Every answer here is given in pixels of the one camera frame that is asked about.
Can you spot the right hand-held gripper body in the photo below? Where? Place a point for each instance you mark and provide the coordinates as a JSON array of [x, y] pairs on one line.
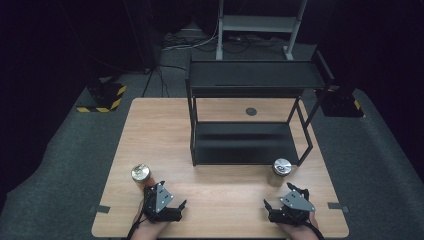
[[296, 203]]

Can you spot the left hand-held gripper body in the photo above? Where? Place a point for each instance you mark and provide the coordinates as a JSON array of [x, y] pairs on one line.
[[160, 200]]

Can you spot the gold-lidded glass jar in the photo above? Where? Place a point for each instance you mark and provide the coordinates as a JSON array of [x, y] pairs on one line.
[[141, 173]]

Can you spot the black two-tier metal shelf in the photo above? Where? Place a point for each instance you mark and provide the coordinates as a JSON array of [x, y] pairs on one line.
[[246, 78]]

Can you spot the person's right hand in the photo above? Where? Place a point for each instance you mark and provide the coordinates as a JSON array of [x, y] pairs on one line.
[[297, 232]]

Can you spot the person's left hand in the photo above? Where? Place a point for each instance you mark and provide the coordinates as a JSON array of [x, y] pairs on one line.
[[150, 230]]

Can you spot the grey tape strip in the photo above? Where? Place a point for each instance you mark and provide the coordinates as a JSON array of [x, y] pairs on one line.
[[337, 206], [100, 209]]

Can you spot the dark round table grommet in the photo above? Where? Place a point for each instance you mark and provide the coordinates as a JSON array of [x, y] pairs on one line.
[[251, 111]]

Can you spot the black base with striped tape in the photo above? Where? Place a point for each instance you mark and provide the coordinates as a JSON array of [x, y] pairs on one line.
[[105, 95], [341, 101]]

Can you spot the grey metal stand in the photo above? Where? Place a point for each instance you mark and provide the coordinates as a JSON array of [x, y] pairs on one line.
[[256, 23]]

